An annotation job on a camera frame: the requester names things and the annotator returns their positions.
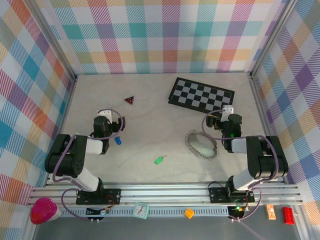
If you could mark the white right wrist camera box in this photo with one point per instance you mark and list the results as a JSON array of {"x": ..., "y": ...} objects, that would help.
[{"x": 228, "y": 110}]

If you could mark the teal square clock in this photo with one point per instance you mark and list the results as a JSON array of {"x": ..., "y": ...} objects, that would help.
[{"x": 141, "y": 210}]

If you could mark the orange toy brick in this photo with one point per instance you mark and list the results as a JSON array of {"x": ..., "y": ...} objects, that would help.
[{"x": 189, "y": 213}]

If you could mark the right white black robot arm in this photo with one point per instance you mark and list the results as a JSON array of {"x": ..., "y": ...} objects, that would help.
[{"x": 265, "y": 160}]

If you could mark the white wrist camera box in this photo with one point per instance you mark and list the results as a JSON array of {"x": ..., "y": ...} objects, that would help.
[
  {"x": 228, "y": 110},
  {"x": 106, "y": 113}
]

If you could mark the aluminium frame side bar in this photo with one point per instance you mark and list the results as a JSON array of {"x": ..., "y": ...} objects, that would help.
[
  {"x": 263, "y": 107},
  {"x": 66, "y": 107}
]

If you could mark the red toy brick with studs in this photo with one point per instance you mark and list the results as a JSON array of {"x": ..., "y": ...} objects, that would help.
[{"x": 288, "y": 215}]

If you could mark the black grey chessboard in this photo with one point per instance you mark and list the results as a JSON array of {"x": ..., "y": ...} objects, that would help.
[{"x": 200, "y": 96}]

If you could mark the black power connector board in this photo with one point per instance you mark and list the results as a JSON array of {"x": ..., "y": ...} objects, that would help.
[
  {"x": 98, "y": 211},
  {"x": 237, "y": 212}
]

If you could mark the orange wooden block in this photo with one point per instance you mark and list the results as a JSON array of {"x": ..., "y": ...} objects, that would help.
[{"x": 270, "y": 212}]

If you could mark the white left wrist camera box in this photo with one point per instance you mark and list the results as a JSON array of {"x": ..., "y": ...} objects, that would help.
[{"x": 106, "y": 113}]

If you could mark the pink plastic dome toy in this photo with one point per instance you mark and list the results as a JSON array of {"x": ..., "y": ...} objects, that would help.
[{"x": 42, "y": 211}]

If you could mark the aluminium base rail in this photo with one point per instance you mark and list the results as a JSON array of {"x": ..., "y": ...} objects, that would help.
[{"x": 162, "y": 195}]

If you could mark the aluminium frame post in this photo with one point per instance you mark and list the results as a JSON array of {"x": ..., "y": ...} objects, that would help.
[
  {"x": 273, "y": 37},
  {"x": 56, "y": 41}
]

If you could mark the red black triangle piece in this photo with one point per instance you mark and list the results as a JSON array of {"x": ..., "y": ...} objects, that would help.
[{"x": 130, "y": 100}]

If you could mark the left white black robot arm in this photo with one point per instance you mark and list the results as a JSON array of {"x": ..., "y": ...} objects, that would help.
[{"x": 72, "y": 155}]

